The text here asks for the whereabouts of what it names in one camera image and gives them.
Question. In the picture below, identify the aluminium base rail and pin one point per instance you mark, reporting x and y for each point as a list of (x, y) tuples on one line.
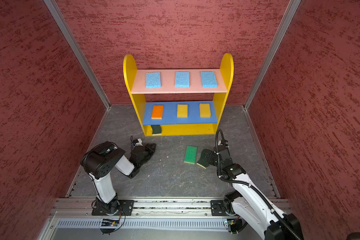
[(175, 214)]

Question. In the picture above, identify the aluminium corner frame post left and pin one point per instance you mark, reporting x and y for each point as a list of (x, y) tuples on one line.
[(67, 33)]

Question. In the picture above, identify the aluminium corner frame post right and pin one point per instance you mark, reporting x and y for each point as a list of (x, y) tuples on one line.
[(279, 35)]

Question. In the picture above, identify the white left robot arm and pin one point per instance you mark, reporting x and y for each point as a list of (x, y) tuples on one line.
[(100, 161)]

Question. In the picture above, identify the green yellow scrub sponge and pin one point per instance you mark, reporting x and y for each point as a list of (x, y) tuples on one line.
[(190, 155)]

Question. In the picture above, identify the aluminium corner frame post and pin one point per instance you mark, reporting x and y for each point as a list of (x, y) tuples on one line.
[(279, 35), (67, 33)]

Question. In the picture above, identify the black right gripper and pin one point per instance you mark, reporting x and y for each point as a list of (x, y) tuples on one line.
[(211, 160)]

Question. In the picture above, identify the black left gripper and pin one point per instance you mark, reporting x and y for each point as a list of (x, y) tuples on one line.
[(148, 147)]

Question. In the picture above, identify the dark green curved sponge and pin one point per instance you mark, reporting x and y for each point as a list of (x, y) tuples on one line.
[(204, 158), (156, 130)]

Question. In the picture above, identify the yellow wooden shelf unit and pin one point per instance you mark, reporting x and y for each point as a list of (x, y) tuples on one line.
[(135, 81)]

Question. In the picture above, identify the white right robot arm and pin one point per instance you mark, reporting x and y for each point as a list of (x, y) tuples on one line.
[(248, 202)]

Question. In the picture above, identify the orange sponge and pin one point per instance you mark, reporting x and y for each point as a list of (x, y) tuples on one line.
[(157, 112)]

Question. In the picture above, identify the blue sponge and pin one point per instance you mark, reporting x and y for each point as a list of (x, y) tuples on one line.
[(182, 80), (153, 80), (209, 80)]

